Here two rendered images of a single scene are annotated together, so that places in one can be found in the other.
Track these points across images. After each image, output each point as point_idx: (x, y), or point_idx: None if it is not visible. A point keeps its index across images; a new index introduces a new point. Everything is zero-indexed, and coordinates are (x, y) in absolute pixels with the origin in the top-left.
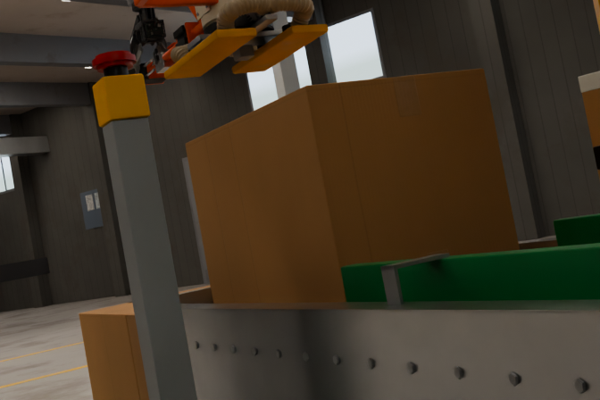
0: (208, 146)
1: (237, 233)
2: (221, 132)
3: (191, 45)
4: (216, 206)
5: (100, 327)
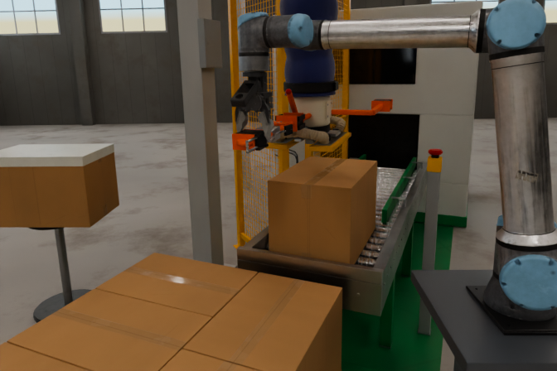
0: (358, 186)
1: (360, 222)
2: (362, 179)
3: (337, 135)
4: (356, 214)
5: None
